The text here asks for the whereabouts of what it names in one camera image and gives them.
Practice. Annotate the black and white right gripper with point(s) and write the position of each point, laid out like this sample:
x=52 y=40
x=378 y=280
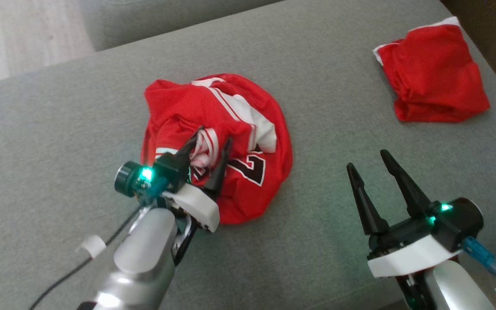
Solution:
x=407 y=254

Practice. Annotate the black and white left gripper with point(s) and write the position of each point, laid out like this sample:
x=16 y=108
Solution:
x=194 y=202

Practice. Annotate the red and white basketball jersey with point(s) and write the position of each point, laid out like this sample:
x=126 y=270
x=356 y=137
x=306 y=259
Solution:
x=230 y=103

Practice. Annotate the red shorts with white trim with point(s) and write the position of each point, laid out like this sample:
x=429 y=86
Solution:
x=433 y=73

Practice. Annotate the grey sofa seat cushion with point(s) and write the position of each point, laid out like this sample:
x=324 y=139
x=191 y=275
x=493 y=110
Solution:
x=144 y=21

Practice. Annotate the large grey sofa chaise cushion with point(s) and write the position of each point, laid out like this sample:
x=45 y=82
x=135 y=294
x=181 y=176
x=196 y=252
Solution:
x=58 y=107

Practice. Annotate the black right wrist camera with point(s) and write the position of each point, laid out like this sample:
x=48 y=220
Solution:
x=461 y=224

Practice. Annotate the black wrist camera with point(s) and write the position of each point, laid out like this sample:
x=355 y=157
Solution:
x=461 y=224
x=129 y=178

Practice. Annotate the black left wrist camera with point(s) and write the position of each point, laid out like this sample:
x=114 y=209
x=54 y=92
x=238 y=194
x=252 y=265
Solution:
x=129 y=178

